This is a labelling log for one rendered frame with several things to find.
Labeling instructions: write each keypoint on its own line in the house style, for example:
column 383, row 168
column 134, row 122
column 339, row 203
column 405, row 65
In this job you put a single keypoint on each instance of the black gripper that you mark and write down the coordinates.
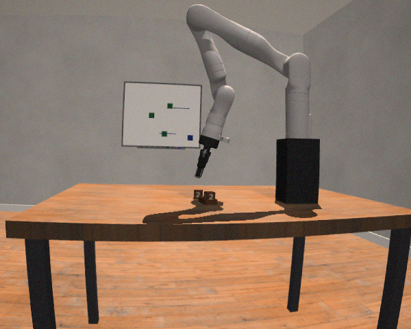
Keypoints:
column 205, row 153

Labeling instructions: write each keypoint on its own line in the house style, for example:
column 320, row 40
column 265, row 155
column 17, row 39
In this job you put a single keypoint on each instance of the small brown cube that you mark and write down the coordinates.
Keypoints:
column 209, row 195
column 198, row 193

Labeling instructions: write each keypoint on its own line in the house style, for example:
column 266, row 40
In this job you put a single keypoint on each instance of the brown rectangular tray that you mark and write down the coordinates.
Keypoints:
column 208, row 201

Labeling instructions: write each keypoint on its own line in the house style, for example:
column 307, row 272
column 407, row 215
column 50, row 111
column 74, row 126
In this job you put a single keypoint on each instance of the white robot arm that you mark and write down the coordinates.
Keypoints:
column 202, row 21

